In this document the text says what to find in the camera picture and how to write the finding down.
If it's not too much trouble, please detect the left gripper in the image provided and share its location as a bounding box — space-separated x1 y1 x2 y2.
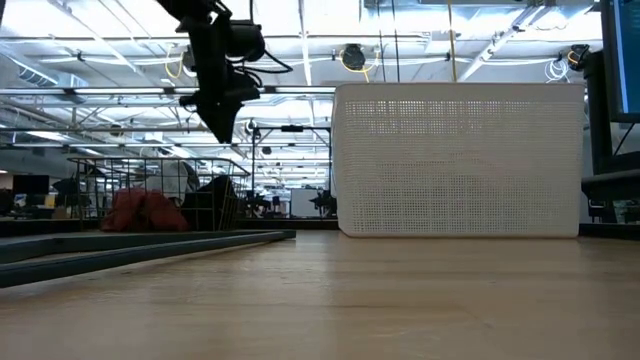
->
178 19 267 144

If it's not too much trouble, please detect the light grey cloth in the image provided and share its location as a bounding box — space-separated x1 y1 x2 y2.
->
130 160 201 202

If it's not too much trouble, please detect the white background panel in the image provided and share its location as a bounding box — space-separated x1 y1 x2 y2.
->
290 187 322 219

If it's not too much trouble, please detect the white perforated plastic bin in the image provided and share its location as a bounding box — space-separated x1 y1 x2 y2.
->
331 82 587 240

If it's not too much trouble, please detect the black monitor stand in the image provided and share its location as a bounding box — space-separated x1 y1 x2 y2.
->
582 48 615 176

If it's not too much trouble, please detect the computer monitor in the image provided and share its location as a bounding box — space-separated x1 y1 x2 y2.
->
599 0 640 124

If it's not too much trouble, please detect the black background rig frame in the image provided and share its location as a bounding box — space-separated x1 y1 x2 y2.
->
249 124 334 159

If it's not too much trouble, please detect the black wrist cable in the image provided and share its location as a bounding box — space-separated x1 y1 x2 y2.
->
244 47 295 76

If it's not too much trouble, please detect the grey overhead rail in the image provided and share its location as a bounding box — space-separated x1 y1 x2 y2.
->
0 84 336 97

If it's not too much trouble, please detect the wire basket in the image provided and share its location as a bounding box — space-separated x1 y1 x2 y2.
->
66 156 252 233

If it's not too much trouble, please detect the black table frame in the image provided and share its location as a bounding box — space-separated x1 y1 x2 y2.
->
0 217 640 240

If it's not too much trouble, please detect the black ceiling cable reel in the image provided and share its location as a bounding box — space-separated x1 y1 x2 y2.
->
342 43 367 72
566 43 592 72

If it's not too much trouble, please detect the black cable with loop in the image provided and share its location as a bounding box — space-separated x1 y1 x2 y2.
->
375 0 401 84

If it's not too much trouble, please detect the yellow cable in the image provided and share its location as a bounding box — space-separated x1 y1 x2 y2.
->
446 0 460 84

